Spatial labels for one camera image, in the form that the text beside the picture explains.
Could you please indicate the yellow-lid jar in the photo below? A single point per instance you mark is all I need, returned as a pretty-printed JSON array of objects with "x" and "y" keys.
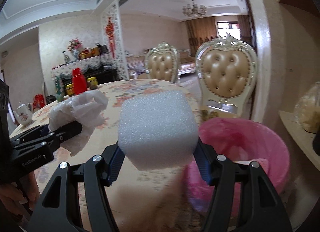
[
  {"x": 92, "y": 83},
  {"x": 69, "y": 89}
]

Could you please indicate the white floral teapot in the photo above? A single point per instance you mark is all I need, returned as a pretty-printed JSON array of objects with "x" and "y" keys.
[{"x": 24, "y": 113}]

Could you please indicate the beige tufted chair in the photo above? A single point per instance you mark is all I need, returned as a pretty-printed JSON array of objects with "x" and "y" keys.
[
  {"x": 162, "y": 62},
  {"x": 227, "y": 73}
]

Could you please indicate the person's left hand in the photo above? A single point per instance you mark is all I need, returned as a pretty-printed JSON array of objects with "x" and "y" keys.
[{"x": 11, "y": 197}]

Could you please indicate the white plastic bag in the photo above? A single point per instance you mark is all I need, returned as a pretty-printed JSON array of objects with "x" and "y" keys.
[{"x": 86, "y": 109}]

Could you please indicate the green peacock bottle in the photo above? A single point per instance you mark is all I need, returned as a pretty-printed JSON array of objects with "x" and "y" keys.
[{"x": 59, "y": 89}]

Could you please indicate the floral tablecloth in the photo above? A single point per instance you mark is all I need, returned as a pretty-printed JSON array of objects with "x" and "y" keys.
[{"x": 140, "y": 200}]

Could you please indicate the red Chinese knot ornament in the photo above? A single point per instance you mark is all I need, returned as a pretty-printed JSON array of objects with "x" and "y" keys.
[{"x": 109, "y": 29}]

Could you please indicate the pink trash bag bin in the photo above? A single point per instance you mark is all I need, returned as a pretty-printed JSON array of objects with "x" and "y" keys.
[{"x": 241, "y": 141}]

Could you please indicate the beige tufted chair far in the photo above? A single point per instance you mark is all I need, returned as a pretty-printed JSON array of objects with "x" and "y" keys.
[{"x": 162, "y": 62}]

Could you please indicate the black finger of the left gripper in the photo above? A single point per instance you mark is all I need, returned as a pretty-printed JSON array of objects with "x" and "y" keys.
[{"x": 40, "y": 140}]

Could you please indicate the beige tufted chair near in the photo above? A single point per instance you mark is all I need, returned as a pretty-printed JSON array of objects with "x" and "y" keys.
[{"x": 227, "y": 73}]

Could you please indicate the yellow-lid jar left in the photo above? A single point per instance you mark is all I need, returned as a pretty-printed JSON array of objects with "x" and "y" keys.
[{"x": 69, "y": 89}]

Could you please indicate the white sofa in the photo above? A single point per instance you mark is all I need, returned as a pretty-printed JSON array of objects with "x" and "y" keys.
[{"x": 136, "y": 65}]

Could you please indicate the flower vase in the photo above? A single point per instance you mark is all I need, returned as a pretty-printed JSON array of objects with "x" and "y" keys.
[{"x": 74, "y": 47}]

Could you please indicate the yellow-lid jar right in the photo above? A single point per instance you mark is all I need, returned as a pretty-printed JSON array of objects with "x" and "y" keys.
[{"x": 92, "y": 83}]

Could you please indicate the red thermos jug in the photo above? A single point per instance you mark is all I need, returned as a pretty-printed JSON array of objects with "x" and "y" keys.
[{"x": 79, "y": 81}]

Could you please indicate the black piano with lace cover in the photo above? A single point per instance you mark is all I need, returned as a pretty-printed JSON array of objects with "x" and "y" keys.
[{"x": 100, "y": 67}]

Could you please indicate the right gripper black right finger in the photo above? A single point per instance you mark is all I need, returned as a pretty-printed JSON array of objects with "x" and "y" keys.
[{"x": 260, "y": 208}]

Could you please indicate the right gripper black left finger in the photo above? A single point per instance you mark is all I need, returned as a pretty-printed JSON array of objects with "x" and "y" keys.
[{"x": 58, "y": 208}]

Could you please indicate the brown curtain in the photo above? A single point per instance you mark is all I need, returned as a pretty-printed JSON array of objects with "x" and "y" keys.
[{"x": 199, "y": 31}]

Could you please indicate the white foam block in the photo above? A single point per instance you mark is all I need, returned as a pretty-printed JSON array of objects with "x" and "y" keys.
[{"x": 158, "y": 131}]

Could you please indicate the chandelier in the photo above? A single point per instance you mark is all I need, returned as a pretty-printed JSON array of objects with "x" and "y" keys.
[{"x": 193, "y": 9}]

